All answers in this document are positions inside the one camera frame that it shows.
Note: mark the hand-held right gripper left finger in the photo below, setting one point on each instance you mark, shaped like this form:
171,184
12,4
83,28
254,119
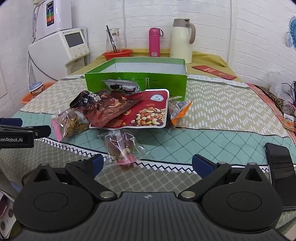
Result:
98,162

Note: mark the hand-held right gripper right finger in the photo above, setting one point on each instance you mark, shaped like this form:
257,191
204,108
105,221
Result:
201,164

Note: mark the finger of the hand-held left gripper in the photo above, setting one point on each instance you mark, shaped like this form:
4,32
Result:
11,122
41,132

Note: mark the clear packet of reddish snacks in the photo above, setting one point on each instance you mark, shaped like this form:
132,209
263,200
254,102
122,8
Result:
120,143

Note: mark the clear seed packet pink edge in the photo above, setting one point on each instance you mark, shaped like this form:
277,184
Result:
69,122

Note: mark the dark red snack packet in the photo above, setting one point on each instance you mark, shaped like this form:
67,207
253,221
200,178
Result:
104,111

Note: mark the black snack packet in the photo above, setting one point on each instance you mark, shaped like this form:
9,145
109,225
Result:
81,98

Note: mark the orange snack packet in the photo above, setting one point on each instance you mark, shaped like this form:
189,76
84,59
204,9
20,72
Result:
178,111

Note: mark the red mixed nut packet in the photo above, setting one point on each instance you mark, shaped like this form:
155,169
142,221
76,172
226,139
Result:
148,109

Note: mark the grey snack packet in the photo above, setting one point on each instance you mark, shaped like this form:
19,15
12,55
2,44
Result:
122,87

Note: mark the green cardboard box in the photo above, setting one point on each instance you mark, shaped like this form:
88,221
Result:
161,83

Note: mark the orange plastic basin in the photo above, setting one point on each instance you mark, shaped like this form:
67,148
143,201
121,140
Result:
25,98

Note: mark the printed paper cup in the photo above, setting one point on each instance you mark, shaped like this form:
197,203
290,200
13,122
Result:
36,89

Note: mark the patterned tablecloth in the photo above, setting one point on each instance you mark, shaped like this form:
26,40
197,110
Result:
231,104

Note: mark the black smartphone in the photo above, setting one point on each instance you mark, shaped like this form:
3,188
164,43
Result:
279,166

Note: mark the white machine with screen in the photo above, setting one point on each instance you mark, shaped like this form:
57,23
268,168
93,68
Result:
53,53

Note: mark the red envelope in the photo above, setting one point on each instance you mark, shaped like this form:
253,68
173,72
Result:
215,72

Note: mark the leopard print cloth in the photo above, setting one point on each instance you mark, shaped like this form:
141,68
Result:
270,96

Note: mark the small orange packet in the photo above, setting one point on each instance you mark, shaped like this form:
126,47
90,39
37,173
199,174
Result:
289,122

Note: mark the red plastic basket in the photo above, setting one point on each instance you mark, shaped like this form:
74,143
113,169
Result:
118,55

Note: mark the clear plastic bag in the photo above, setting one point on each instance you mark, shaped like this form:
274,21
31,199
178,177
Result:
276,83

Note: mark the black chopstick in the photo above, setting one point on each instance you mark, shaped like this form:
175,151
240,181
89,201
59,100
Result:
113,41
110,38

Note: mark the glass carafe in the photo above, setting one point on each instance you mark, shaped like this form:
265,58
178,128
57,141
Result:
117,39

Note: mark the cream thermos jug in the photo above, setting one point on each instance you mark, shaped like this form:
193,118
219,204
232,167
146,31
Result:
181,41

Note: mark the pink thermos bottle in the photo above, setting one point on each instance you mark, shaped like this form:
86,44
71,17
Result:
154,41

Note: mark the large blue paper fan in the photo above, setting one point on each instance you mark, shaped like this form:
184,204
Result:
291,32

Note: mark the white wall water purifier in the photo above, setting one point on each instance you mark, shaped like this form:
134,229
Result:
57,18

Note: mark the white wall conduit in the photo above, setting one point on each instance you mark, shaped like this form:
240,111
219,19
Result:
229,30

